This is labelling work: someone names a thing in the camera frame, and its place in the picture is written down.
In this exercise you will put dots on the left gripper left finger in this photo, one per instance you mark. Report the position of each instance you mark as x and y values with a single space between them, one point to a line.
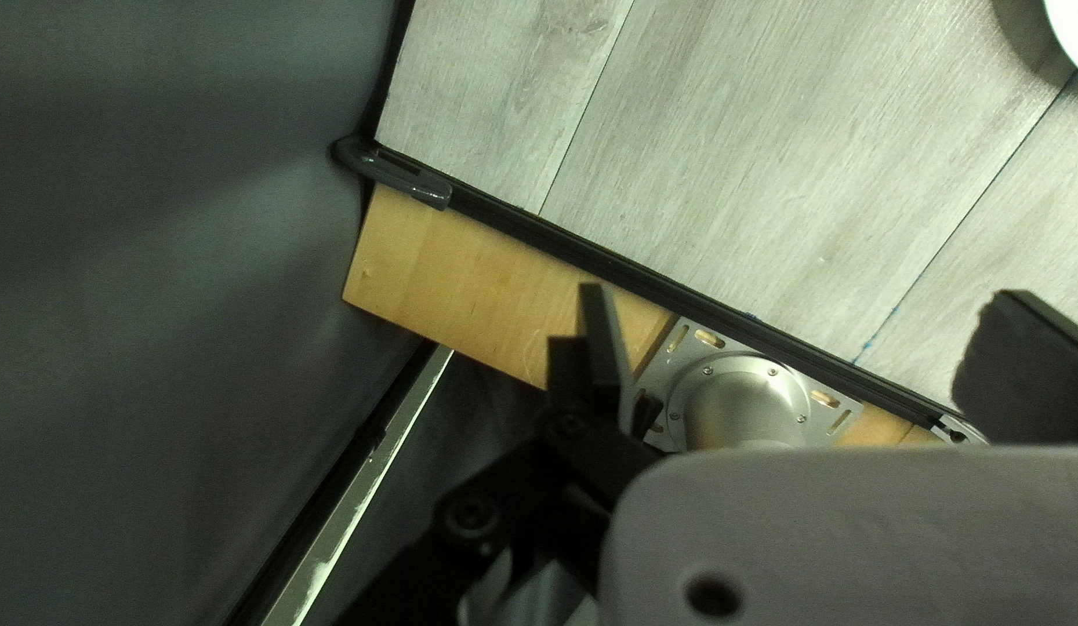
591 452

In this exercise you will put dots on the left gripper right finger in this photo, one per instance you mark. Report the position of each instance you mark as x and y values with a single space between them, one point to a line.
1034 382

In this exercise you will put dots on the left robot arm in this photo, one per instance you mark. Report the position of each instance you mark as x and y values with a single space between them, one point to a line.
739 404

